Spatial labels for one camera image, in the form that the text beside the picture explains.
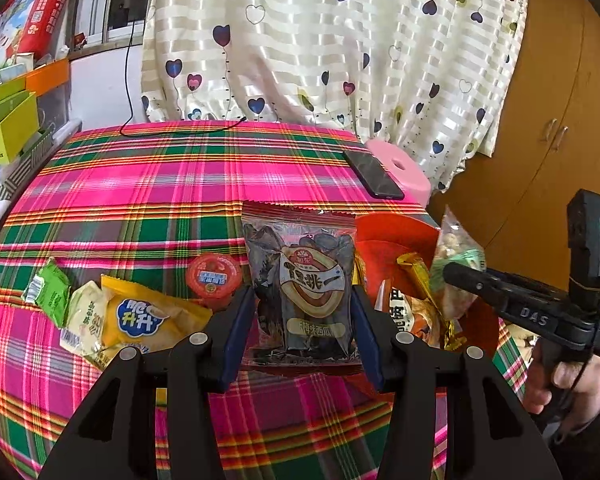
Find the small red box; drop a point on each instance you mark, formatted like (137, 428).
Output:
(80, 42)

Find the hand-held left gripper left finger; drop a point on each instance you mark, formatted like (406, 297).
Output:
(235, 340)

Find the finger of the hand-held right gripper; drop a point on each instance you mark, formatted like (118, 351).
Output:
(472, 280)

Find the red jelly cup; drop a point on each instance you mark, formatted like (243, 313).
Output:
(214, 277)

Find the cream white snack packet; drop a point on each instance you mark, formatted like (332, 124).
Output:
(82, 320)

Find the green snack packet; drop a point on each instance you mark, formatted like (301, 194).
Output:
(50, 290)

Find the yellow chip packet blue print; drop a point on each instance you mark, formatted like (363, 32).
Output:
(145, 317)

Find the lime green box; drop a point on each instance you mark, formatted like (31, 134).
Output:
(10, 135)
(0, 97)

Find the red gift bag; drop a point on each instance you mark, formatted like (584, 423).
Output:
(50, 5)

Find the clear plastic storage box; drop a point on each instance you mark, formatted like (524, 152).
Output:
(55, 110)

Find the golden yellow snack bar packet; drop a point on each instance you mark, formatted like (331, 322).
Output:
(420, 267)

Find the person's right forearm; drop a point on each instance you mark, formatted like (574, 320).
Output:
(595, 430)

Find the colourful printed gift box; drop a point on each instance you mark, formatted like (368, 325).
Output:
(10, 35)

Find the black smartphone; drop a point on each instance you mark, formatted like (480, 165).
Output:
(372, 175)

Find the pink plastic stool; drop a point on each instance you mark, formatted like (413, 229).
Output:
(416, 180)

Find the clear peanut packet green label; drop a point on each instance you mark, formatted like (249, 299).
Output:
(452, 255)

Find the person's right hand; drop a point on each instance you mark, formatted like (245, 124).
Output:
(565, 375)

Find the pink green plaid tablecloth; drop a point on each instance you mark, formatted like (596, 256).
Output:
(155, 185)

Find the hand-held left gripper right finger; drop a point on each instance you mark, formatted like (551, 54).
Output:
(367, 340)

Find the red round plastic basin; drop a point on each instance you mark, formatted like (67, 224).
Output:
(390, 240)

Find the cream heart print curtain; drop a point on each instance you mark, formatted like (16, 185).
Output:
(305, 35)

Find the black white striped box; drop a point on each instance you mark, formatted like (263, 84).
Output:
(35, 152)

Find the orange brown snack packet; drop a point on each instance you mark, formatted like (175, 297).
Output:
(405, 310)

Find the black melon seed packet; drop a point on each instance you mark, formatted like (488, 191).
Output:
(305, 280)

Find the orange box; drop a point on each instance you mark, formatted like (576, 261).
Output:
(47, 75)

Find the wooden wardrobe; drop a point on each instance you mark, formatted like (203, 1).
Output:
(555, 85)

